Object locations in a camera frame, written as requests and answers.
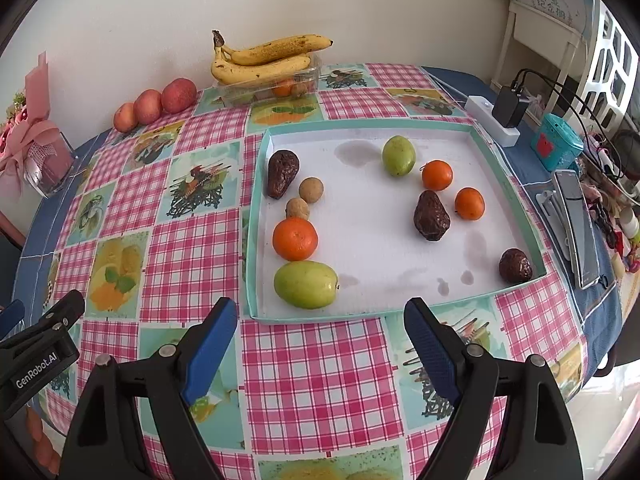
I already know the dark wrinkled passion fruit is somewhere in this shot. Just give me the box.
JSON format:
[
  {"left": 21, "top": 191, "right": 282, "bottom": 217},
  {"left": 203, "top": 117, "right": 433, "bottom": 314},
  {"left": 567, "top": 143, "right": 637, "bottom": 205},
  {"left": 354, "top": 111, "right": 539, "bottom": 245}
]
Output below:
[{"left": 413, "top": 190, "right": 451, "bottom": 242}]

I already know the clear plastic fruit container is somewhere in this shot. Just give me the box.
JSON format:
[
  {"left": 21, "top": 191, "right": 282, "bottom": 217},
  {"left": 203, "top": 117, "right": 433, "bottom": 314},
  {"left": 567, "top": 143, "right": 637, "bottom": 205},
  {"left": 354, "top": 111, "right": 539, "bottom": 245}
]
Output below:
[{"left": 214, "top": 54, "right": 323, "bottom": 109}]

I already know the white lattice shelf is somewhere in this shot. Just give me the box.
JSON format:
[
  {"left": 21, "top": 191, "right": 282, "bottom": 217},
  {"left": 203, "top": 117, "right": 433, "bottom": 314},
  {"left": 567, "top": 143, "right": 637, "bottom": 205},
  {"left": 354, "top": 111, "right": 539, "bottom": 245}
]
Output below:
[{"left": 582, "top": 7, "right": 640, "bottom": 128}]

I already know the brown kiwi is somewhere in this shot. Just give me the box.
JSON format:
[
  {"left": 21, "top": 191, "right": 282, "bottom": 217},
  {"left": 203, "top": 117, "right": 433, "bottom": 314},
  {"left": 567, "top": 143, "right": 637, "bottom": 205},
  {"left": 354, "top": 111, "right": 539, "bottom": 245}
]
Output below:
[{"left": 298, "top": 177, "right": 325, "bottom": 204}]

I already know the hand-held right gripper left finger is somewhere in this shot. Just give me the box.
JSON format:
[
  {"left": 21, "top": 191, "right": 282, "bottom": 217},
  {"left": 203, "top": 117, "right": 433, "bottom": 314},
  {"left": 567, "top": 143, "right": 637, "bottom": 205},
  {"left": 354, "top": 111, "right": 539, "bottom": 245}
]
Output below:
[{"left": 60, "top": 296, "right": 239, "bottom": 480}]

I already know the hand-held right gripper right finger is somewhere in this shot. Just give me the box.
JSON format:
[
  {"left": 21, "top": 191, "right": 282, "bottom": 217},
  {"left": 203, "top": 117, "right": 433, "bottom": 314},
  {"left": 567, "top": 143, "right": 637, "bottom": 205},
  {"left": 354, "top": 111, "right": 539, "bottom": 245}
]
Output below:
[{"left": 403, "top": 297, "right": 583, "bottom": 480}]

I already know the bunch of yellow bananas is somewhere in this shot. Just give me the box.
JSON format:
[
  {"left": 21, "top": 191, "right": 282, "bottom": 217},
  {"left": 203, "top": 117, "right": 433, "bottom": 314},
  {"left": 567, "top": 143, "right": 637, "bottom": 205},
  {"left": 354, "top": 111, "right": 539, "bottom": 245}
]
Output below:
[{"left": 212, "top": 30, "right": 334, "bottom": 67}]

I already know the blue tablecloth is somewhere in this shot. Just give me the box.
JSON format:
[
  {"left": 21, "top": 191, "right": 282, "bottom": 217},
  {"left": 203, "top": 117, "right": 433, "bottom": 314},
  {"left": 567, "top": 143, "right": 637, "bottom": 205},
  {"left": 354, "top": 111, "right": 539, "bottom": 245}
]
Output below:
[{"left": 10, "top": 65, "right": 626, "bottom": 381}]

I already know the teal tin box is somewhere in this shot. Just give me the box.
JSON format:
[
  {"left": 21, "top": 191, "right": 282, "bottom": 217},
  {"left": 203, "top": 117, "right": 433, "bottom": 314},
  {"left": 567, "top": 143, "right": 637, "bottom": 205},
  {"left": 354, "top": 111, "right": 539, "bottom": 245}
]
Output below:
[{"left": 530, "top": 113, "right": 585, "bottom": 172}]

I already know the silver smartphone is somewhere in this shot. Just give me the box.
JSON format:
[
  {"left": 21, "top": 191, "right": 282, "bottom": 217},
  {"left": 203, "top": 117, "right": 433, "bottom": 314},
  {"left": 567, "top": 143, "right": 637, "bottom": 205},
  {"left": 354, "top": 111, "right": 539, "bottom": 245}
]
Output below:
[{"left": 552, "top": 169, "right": 601, "bottom": 290}]

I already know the pink bow gift vase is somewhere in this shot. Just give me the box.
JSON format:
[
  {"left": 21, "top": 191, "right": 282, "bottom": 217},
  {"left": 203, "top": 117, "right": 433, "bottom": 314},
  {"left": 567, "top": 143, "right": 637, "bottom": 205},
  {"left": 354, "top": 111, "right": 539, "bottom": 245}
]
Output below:
[{"left": 0, "top": 52, "right": 61, "bottom": 176}]

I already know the black charger cable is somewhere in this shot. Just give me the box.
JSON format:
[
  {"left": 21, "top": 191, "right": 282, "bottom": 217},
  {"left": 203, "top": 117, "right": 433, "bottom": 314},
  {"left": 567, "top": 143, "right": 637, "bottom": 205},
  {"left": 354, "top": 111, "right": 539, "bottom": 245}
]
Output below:
[{"left": 512, "top": 67, "right": 640, "bottom": 181}]

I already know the spotted yellow banana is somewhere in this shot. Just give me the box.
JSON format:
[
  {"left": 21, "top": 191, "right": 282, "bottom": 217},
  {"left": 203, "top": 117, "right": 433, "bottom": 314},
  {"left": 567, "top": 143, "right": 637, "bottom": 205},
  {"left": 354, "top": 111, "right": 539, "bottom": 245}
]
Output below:
[{"left": 210, "top": 47, "right": 312, "bottom": 86}]

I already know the small pale red apple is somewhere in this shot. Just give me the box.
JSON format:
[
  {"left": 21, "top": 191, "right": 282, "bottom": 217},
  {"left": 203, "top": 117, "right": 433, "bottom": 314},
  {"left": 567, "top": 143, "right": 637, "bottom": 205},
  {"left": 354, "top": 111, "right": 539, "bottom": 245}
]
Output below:
[{"left": 113, "top": 103, "right": 139, "bottom": 133}]

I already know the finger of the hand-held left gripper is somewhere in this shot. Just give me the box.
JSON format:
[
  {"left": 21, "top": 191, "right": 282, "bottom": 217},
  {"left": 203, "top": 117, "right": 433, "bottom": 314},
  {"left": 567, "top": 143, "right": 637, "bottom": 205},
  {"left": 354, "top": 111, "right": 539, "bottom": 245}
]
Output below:
[
  {"left": 29, "top": 289, "right": 86, "bottom": 335},
  {"left": 0, "top": 300, "right": 26, "bottom": 338}
]

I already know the dark brown wrinkled avocado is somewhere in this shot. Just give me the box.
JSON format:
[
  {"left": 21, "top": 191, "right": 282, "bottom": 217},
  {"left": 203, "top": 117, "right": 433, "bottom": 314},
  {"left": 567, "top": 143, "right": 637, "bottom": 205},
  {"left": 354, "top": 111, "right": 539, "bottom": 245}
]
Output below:
[
  {"left": 498, "top": 248, "right": 534, "bottom": 284},
  {"left": 266, "top": 150, "right": 301, "bottom": 200}
]

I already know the pink checkered picture tablecloth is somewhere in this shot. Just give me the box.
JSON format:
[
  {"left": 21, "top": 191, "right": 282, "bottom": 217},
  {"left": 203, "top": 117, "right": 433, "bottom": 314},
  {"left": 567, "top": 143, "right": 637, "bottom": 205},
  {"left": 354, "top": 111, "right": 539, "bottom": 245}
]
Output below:
[{"left": 42, "top": 62, "right": 588, "bottom": 480}]

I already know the person's left hand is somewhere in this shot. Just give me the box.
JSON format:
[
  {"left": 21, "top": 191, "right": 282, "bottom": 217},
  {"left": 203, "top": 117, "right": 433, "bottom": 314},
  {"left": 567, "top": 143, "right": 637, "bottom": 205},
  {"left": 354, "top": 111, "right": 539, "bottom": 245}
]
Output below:
[{"left": 22, "top": 405, "right": 63, "bottom": 476}]

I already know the clear square glass vase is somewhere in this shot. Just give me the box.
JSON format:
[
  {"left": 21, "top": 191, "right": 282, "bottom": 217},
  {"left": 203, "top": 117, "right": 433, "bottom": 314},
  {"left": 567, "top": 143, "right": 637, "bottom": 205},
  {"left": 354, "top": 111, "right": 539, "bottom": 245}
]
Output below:
[{"left": 22, "top": 132, "right": 78, "bottom": 198}]

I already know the teal rimmed white tray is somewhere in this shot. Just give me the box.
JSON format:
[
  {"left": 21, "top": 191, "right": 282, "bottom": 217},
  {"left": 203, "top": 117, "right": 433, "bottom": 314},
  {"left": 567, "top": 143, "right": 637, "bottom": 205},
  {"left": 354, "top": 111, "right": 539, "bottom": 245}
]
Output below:
[{"left": 245, "top": 119, "right": 548, "bottom": 325}]

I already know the green oval fruit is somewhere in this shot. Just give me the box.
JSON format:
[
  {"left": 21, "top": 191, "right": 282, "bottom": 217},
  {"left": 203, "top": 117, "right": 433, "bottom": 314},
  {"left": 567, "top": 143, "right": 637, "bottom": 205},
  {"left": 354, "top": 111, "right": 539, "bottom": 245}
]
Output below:
[
  {"left": 273, "top": 260, "right": 341, "bottom": 310},
  {"left": 382, "top": 135, "right": 417, "bottom": 178}
]

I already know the white power strip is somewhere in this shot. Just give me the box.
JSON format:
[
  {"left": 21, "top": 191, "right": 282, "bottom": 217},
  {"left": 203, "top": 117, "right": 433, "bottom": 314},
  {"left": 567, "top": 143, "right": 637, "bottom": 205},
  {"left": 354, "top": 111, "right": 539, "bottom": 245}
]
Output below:
[{"left": 464, "top": 95, "right": 521, "bottom": 149}]

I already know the white wooden chair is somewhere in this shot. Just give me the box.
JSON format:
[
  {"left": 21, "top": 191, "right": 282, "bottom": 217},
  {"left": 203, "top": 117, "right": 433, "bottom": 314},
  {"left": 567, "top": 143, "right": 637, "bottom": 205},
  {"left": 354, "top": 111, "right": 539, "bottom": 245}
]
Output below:
[{"left": 491, "top": 0, "right": 590, "bottom": 93}]

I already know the black charger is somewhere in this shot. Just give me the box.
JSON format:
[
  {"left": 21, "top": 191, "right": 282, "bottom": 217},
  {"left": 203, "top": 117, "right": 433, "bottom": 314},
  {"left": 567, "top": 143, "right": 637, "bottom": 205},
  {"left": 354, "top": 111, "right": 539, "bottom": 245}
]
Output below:
[{"left": 491, "top": 85, "right": 532, "bottom": 129}]

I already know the grey phone stand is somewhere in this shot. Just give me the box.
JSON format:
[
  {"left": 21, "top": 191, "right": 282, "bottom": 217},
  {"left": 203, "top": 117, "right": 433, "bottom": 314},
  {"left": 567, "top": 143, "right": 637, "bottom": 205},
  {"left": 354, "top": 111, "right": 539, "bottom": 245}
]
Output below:
[{"left": 535, "top": 190, "right": 573, "bottom": 263}]

